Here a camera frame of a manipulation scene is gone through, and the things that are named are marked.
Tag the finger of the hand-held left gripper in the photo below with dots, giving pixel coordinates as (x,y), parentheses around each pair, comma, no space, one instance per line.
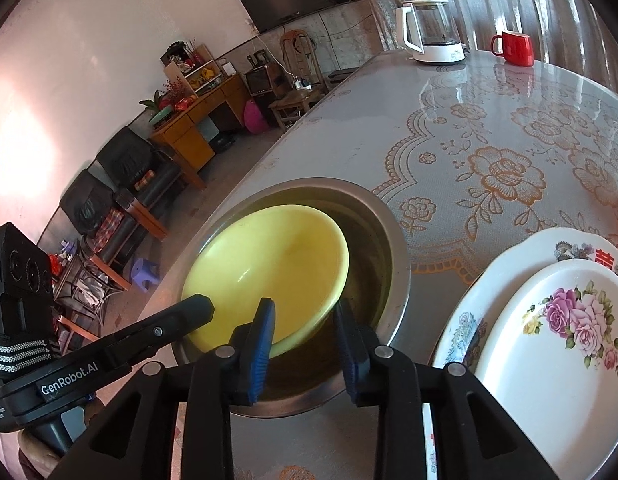
(169,325)

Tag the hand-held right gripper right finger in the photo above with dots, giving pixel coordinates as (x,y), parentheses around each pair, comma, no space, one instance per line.
(351,355)

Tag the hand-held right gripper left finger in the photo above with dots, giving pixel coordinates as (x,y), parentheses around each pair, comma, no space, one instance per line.
(259,355)

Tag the yellow plastic bowl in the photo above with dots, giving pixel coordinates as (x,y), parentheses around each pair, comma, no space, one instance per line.
(269,260)

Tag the stainless steel basin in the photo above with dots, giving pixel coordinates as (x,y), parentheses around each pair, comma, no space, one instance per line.
(374,260)

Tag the white pink rose plate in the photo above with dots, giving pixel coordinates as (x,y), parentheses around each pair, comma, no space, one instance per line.
(539,385)

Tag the white dragon phoenix print plate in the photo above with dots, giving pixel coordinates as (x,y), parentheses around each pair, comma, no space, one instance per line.
(514,255)

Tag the person's left forearm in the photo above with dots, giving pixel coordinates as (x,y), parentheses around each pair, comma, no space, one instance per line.
(36,460)

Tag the purple plastic stool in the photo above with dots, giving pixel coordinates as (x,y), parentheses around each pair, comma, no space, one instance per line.
(140,271)

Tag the black leather armchair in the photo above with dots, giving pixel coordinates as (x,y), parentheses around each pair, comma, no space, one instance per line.
(129,157)
(86,205)

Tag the wooden desk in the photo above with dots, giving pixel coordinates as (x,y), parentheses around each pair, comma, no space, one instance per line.
(181,140)

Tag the green potted plant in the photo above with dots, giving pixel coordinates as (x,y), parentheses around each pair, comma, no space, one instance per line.
(151,102)

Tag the pink bag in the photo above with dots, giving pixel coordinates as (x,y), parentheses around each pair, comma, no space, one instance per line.
(255,119)

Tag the low wooden table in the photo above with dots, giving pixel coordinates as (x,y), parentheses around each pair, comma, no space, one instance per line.
(291,105)

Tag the wooden desktop shelf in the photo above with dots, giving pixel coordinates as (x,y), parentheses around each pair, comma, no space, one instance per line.
(199,67)

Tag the small black monitor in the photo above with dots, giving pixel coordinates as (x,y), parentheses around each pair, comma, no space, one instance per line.
(259,80)

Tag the white box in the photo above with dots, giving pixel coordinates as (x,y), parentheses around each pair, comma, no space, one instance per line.
(229,69)

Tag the floral lace tablecloth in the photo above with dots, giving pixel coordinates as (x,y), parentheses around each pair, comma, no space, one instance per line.
(489,125)

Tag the white power strip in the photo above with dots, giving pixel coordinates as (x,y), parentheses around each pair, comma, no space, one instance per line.
(302,84)

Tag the wooden chair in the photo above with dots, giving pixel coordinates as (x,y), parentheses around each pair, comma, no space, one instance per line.
(301,57)

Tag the white glass electric kettle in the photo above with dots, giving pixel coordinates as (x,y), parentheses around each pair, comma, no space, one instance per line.
(434,52)

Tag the red mug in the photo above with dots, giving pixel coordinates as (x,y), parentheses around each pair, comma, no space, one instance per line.
(516,50)

